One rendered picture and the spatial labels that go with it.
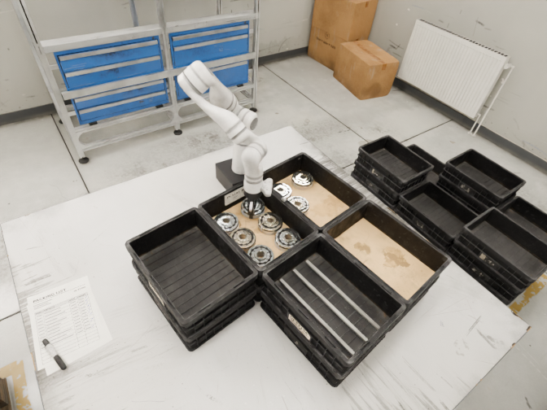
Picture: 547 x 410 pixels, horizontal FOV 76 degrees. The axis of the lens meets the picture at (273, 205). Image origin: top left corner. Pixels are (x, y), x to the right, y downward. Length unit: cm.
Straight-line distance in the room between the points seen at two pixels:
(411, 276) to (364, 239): 23
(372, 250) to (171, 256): 79
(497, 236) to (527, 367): 76
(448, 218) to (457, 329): 103
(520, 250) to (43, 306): 230
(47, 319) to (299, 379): 92
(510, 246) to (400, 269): 101
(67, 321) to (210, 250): 56
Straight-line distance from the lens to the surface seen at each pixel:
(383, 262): 148
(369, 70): 408
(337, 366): 122
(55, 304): 158
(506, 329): 172
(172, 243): 144
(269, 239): 144
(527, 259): 236
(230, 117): 124
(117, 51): 298
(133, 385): 136
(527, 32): 396
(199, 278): 134
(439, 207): 253
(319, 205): 160
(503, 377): 250
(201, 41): 320
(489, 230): 238
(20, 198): 317
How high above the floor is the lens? 196
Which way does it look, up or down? 46 degrees down
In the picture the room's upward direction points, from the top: 6 degrees clockwise
